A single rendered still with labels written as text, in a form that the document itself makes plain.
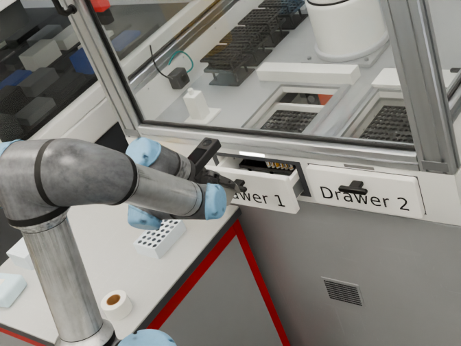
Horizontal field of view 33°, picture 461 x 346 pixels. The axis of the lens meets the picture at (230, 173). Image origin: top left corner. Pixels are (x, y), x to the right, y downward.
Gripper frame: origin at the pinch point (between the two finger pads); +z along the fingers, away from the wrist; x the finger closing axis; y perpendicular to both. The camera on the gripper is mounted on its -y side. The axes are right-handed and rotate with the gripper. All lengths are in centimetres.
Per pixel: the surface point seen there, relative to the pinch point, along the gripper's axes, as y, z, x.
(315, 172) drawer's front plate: -7.8, 5.1, 20.0
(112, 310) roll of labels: 37.3, -11.5, -16.4
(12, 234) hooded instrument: 25, 23, -109
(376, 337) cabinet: 26, 57, 21
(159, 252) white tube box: 20.0, 3.0, -20.0
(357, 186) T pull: -5.6, 4.5, 32.4
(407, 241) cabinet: 2.2, 22.5, 39.3
